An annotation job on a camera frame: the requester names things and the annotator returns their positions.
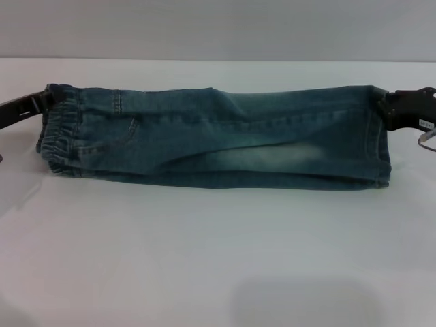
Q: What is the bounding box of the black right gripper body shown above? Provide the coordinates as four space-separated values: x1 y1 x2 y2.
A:
386 87 436 133

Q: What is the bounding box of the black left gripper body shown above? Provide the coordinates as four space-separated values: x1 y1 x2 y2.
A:
0 97 37 132

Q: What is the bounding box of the blue denim shorts basketball print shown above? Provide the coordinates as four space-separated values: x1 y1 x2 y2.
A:
35 82 392 192

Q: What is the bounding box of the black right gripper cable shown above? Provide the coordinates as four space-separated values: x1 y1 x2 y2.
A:
417 130 436 151

